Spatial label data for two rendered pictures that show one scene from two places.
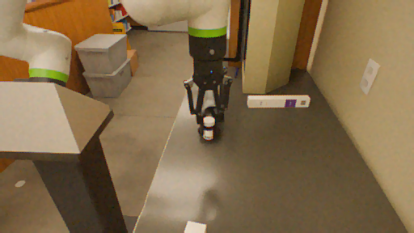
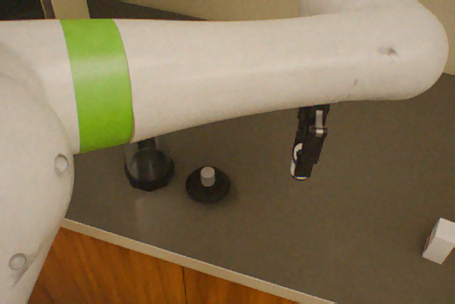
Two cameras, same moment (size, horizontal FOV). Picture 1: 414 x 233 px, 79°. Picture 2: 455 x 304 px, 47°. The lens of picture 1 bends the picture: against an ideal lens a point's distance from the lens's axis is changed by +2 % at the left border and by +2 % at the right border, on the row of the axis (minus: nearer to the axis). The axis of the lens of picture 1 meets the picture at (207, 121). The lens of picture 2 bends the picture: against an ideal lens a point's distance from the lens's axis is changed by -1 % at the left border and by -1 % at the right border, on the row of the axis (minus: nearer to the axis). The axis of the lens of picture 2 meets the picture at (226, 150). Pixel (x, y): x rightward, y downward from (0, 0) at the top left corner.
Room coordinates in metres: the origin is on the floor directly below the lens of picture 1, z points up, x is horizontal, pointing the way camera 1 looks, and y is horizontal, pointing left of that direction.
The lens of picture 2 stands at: (0.62, 0.59, 1.84)
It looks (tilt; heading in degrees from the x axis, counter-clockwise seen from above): 51 degrees down; 282
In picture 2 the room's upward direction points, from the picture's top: 1 degrees clockwise
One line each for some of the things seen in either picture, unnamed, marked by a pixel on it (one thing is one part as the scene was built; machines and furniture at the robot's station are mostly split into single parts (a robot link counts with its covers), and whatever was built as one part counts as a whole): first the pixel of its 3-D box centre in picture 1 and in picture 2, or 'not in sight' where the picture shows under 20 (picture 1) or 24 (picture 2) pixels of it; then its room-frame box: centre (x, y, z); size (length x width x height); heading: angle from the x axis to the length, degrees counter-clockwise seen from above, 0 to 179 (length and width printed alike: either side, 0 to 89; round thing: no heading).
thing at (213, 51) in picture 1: (207, 44); not in sight; (0.61, 0.00, 1.35); 0.12 x 0.09 x 0.06; 12
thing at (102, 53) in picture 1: (105, 52); not in sight; (3.11, 1.30, 0.49); 0.60 x 0.42 x 0.33; 174
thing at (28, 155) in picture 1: (61, 130); not in sight; (0.84, 0.61, 0.92); 0.32 x 0.32 x 0.04; 86
